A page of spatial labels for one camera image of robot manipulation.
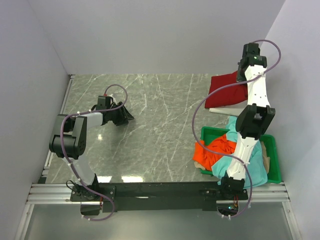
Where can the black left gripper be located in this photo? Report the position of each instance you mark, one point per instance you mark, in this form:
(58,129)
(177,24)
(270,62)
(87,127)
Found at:
(124,116)

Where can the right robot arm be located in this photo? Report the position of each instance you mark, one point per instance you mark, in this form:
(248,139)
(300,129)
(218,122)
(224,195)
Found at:
(254,119)

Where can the green plastic bin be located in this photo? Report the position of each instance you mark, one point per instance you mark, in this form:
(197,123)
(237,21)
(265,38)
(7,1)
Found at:
(208,134)

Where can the teal t shirt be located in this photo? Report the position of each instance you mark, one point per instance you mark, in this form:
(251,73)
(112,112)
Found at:
(256,167)

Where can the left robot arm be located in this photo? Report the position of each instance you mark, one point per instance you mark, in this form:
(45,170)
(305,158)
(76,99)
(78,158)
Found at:
(69,140)

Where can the red t shirt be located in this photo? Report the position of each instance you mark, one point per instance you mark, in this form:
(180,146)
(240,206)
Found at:
(227,96)

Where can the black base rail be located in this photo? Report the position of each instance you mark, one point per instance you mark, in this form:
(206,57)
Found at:
(151,196)

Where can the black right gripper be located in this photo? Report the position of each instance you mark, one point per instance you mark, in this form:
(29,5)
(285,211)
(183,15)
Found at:
(239,78)

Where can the folded white t shirt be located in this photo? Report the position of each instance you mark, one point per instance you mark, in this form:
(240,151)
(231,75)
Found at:
(230,110)

